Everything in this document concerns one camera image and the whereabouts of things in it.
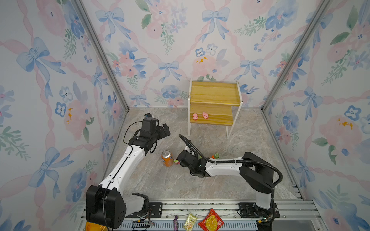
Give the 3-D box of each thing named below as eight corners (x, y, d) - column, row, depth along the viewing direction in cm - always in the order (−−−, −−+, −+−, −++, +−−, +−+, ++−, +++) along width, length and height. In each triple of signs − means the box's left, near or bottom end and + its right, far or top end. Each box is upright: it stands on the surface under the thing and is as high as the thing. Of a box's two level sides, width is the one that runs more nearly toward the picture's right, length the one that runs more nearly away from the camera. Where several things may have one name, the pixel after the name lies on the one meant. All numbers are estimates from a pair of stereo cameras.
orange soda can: (163, 166, 91) (160, 158, 82) (164, 159, 94) (161, 150, 85) (172, 166, 91) (171, 158, 82) (173, 159, 94) (172, 150, 85)
